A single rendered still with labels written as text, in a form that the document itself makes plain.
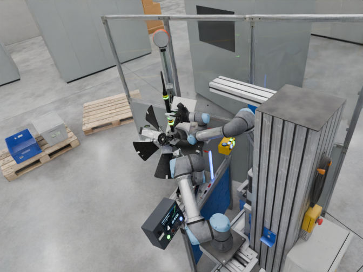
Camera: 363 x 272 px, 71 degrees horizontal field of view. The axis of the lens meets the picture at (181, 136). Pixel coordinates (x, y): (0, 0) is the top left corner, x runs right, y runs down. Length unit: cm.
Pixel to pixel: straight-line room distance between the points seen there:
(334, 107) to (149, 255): 243
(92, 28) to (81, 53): 67
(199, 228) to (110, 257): 174
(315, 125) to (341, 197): 257
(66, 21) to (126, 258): 562
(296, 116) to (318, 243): 82
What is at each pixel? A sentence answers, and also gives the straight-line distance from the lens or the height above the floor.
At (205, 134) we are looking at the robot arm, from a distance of 184.
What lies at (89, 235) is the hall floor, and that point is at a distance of 342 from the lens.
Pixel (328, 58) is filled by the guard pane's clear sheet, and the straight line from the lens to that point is 224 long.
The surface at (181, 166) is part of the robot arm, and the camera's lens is 162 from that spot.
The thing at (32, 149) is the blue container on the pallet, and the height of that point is 28.
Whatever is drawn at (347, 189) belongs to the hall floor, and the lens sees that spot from 363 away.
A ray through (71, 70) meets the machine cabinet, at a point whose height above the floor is 30.
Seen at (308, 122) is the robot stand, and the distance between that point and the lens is 102.
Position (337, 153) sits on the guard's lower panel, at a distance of 267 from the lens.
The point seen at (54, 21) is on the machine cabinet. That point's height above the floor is 148.
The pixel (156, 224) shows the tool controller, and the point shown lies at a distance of 166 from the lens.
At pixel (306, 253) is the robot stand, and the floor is 123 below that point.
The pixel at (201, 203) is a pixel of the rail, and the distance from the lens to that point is 220.
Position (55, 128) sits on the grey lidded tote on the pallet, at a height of 44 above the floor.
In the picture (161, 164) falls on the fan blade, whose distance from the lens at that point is 231.
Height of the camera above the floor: 261
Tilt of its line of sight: 38 degrees down
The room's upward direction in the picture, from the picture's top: 11 degrees counter-clockwise
